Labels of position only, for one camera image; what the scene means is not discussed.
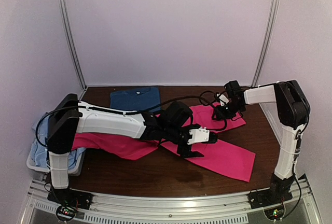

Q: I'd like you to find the aluminium frame post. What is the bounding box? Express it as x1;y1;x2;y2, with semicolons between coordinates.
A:
251;0;280;87
58;0;87;90

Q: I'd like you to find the dark blue polo shirt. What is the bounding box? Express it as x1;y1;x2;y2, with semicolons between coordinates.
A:
110;87;161;110

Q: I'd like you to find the left circuit board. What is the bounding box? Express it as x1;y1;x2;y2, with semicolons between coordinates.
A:
56;205;77;222

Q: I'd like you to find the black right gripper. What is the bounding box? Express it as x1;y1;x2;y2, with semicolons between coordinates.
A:
213;101;245;121

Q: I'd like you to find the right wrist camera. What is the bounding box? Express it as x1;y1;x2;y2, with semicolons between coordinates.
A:
216;93;229;106

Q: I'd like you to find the red garment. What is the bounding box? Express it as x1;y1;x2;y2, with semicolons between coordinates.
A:
72;107;255;182

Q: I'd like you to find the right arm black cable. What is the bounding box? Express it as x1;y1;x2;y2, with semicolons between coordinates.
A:
199;91;221;121

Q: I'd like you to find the right aluminium frame post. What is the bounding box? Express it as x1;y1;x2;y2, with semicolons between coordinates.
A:
251;0;280;87

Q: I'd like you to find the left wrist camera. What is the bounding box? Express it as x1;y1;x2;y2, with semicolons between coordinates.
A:
187;127;218;145

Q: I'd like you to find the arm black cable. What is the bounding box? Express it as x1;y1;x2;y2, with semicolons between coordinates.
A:
124;94;229;134
199;91;221;121

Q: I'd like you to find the white plastic laundry basket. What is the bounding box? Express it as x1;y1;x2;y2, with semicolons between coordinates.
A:
26;150;85;176

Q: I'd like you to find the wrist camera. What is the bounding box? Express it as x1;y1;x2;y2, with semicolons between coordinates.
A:
216;93;229;106
187;127;218;145

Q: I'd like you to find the circuit board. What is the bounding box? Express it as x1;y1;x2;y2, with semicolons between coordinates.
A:
264;205;285;221
56;205;77;222

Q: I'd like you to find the left aluminium frame post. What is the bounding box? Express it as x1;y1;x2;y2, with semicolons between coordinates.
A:
58;0;87;90

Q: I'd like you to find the right circuit board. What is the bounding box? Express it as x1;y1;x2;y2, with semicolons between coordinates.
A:
264;205;285;221

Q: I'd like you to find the aluminium front rail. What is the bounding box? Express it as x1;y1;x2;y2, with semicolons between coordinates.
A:
19;179;322;223

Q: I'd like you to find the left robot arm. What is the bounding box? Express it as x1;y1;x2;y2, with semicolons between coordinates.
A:
46;94;210;205

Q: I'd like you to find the light blue garment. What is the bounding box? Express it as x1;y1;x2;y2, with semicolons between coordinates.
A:
30;116;86;170

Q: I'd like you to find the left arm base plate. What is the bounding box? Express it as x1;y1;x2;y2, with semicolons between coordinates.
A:
47;189;93;210

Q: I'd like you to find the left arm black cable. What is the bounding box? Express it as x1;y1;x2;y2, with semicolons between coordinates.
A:
124;94;229;134

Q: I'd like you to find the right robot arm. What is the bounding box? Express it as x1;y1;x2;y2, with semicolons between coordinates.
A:
212;80;310;204

